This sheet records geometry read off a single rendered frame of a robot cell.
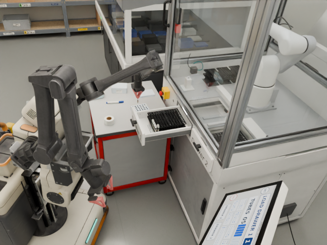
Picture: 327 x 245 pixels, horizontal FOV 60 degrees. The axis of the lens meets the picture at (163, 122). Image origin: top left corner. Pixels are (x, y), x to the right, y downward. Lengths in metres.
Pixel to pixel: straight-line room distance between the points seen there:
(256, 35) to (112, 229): 1.81
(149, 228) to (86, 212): 0.54
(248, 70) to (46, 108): 0.80
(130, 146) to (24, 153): 1.03
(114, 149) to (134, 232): 0.68
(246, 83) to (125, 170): 1.40
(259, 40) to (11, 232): 1.63
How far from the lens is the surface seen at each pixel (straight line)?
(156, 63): 1.49
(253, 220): 1.18
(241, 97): 1.30
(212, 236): 1.27
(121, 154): 2.21
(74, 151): 1.16
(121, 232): 2.41
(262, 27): 1.17
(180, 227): 2.45
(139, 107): 2.19
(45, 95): 1.04
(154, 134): 1.82
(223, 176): 1.65
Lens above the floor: 2.09
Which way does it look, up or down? 39 degrees down
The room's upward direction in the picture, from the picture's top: 5 degrees clockwise
